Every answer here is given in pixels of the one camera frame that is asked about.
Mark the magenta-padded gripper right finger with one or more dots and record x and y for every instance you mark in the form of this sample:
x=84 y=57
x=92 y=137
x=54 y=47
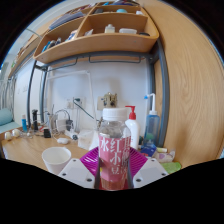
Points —
x=150 y=172

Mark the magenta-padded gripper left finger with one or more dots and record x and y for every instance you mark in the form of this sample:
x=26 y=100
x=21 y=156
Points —
x=76 y=173

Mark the clear bottle with pink label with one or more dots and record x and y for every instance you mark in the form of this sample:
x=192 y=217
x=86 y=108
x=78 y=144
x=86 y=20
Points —
x=114 y=156

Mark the small blue box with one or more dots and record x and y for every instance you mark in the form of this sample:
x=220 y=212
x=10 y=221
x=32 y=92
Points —
x=148 y=150

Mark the green packet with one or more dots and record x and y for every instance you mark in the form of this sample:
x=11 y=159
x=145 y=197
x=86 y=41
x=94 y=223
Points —
x=172 y=167

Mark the white paper cup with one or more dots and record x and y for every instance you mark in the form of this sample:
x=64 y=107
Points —
x=56 y=160

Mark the white crumpled plastic bag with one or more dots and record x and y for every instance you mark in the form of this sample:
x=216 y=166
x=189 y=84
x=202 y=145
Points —
x=87 y=140

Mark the small white oval device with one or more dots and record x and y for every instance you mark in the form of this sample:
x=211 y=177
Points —
x=62 y=140

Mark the white power strip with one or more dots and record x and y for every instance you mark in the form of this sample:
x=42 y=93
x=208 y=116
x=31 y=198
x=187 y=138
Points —
x=71 y=135

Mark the white bottle with red pump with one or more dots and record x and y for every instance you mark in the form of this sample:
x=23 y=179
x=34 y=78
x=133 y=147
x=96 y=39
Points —
x=134 y=130

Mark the blue spray bottle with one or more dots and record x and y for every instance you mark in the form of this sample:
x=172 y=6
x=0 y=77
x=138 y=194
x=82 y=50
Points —
x=152 y=125

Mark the small black box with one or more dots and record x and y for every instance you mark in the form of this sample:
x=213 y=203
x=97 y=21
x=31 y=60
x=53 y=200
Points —
x=47 y=133

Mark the white charger block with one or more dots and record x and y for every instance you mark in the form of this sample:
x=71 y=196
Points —
x=60 y=125

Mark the tall black bottle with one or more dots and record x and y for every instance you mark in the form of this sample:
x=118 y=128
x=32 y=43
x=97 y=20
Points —
x=35 y=120

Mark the small blue bottle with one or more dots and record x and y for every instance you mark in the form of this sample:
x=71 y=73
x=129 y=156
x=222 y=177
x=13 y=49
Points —
x=24 y=124

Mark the small white round ball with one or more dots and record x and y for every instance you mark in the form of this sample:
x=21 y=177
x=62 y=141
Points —
x=7 y=136
x=15 y=133

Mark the brown tree-creature figurine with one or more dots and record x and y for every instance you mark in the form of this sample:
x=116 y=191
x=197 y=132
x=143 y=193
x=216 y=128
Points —
x=110 y=100

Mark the light wooden cabinet panel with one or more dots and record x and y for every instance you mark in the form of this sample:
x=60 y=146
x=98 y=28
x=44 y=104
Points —
x=196 y=93

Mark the white wall outlet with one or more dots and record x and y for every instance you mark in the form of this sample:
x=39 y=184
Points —
x=74 y=102

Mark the dark grey metal frame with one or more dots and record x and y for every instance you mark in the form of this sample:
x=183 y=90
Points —
x=161 y=100

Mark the wooden wall shelf unit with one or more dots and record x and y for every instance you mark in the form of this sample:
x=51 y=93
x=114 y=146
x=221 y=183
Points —
x=96 y=43

